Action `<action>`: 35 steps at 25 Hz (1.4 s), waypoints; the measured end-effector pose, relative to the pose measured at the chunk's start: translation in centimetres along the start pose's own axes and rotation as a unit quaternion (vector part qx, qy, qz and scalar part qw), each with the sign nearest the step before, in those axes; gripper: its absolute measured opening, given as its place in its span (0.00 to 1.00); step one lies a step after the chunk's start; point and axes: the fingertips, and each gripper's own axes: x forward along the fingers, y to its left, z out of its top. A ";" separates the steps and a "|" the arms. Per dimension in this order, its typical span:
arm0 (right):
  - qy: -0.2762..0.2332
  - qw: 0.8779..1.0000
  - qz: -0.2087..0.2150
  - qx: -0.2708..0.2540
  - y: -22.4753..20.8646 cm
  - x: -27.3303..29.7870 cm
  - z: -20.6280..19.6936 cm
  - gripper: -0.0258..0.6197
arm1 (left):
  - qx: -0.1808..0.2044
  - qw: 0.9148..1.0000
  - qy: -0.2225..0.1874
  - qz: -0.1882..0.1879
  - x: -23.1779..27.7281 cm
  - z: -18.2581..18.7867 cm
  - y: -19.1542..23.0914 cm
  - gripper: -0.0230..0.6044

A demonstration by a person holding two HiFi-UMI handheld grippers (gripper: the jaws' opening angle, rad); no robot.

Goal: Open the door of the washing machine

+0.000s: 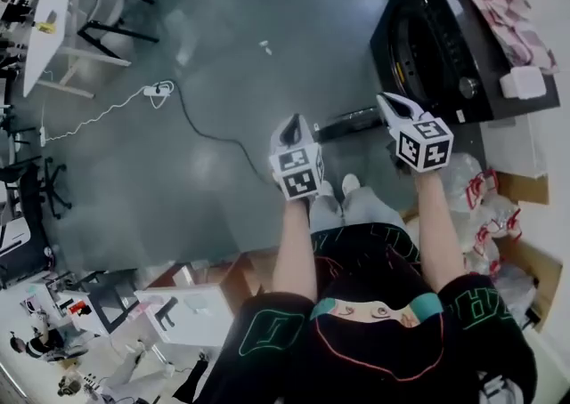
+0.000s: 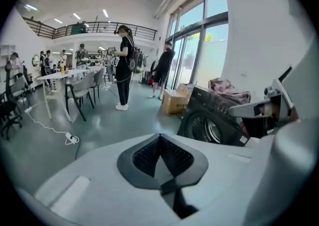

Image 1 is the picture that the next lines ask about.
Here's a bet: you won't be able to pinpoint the clear plastic bags red handles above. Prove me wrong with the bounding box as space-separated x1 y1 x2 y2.
438 151 538 305

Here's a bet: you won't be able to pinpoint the person's black printed shirt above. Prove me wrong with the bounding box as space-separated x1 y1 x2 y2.
204 222 540 404

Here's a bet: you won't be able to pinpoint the black flat bar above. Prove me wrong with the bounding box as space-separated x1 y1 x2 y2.
317 105 385 144

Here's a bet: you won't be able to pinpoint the person's right forearm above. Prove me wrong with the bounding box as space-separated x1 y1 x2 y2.
411 169 469 295

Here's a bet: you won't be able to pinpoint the silver washing machine dial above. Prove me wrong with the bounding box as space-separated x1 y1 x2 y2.
458 76 481 101

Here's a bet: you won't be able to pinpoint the white coiled cable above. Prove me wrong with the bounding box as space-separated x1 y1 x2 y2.
38 79 175 149

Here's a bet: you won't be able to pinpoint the person's grey trousers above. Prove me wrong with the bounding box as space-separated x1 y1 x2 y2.
308 186 409 239

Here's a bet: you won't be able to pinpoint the black square stool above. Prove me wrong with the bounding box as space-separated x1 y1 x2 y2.
81 267 140 336

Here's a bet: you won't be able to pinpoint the white table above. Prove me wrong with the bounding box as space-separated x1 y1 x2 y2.
21 0 82 99

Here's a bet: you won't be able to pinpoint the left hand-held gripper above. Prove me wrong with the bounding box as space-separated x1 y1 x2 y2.
268 113 325 202

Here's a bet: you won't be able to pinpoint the brown cardboard box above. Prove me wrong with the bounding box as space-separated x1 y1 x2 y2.
400 169 565 333

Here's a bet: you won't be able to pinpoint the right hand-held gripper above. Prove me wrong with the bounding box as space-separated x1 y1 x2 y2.
376 92 455 173

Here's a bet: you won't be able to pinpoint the white cabinet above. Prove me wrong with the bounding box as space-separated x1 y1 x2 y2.
133 284 236 348

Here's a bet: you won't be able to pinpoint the person's right white shoe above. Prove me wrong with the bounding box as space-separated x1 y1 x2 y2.
341 173 362 197

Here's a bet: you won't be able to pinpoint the small white box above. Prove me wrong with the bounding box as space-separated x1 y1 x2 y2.
499 65 549 100

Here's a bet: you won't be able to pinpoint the white power strip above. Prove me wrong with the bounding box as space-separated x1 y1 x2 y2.
142 83 175 99

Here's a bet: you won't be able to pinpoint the round washing machine door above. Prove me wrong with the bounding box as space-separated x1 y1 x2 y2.
387 10 451 105

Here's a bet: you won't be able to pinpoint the pink patterned cloth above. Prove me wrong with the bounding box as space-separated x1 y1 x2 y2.
438 0 558 76

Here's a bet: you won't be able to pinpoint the brown wooden box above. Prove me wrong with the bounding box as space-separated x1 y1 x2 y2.
146 249 280 306

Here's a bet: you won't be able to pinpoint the black office chair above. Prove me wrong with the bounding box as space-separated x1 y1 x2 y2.
0 156 73 222

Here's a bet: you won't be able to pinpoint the black floor cable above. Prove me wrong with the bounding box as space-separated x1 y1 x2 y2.
168 79 280 183

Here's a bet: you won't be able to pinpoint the black washing machine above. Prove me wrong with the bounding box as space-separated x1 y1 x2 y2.
369 0 561 125

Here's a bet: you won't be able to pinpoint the person's left forearm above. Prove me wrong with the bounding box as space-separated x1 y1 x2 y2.
270 196 320 302

